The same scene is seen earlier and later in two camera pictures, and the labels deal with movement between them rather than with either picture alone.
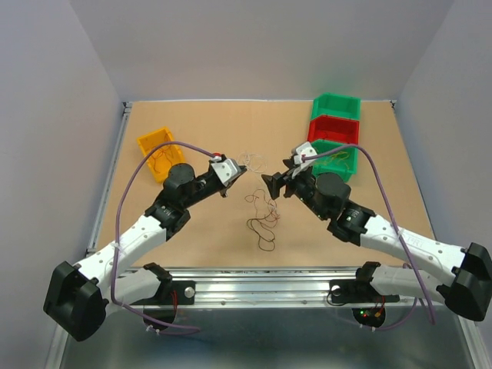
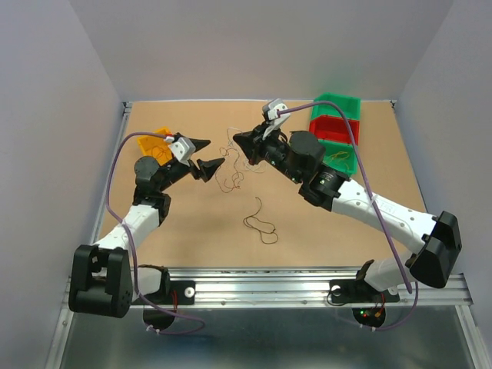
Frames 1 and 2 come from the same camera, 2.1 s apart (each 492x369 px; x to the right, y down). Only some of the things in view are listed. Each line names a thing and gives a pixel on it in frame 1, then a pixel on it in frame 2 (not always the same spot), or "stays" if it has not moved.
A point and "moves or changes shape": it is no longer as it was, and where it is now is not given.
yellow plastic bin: x=161 y=160 stays
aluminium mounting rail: x=260 y=287 stays
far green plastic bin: x=337 y=105 stays
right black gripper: x=274 y=181 -> x=254 y=144
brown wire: x=267 y=237 moves or changes shape
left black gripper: x=222 y=188 -> x=207 y=168
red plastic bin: x=334 y=129 stays
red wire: x=273 y=215 -> x=237 y=175
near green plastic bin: x=344 y=162 stays
